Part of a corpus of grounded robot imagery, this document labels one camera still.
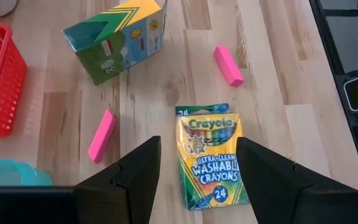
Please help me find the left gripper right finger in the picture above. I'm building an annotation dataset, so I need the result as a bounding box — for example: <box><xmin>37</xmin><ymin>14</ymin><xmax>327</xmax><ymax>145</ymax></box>
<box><xmin>236</xmin><ymin>136</ymin><xmax>326</xmax><ymax>224</ymax></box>

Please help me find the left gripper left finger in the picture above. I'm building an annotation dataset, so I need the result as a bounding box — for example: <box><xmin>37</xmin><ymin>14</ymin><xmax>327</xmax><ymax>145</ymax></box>
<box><xmin>73</xmin><ymin>135</ymin><xmax>162</xmax><ymax>224</ymax></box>

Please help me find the pink rectangular eraser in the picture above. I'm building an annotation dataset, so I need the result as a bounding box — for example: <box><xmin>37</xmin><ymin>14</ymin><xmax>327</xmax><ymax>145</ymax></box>
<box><xmin>213</xmin><ymin>45</ymin><xmax>245</xmax><ymax>88</ymax></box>
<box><xmin>87</xmin><ymin>108</ymin><xmax>117</xmax><ymax>165</ymax></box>

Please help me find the Crayola crayon box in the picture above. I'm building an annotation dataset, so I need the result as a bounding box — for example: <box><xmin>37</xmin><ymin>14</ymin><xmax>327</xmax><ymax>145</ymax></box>
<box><xmin>62</xmin><ymin>0</ymin><xmax>168</xmax><ymax>86</ymax></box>
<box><xmin>175</xmin><ymin>103</ymin><xmax>250</xmax><ymax>212</ymax></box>

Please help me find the teal translucent plastic tray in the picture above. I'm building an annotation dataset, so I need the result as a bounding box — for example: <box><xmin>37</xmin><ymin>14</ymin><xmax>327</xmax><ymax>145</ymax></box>
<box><xmin>0</xmin><ymin>159</ymin><xmax>54</xmax><ymax>187</ymax></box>

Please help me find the black aluminium table frame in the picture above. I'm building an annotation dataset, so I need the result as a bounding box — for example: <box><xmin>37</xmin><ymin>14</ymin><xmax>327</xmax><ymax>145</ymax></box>
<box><xmin>308</xmin><ymin>0</ymin><xmax>358</xmax><ymax>190</ymax></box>

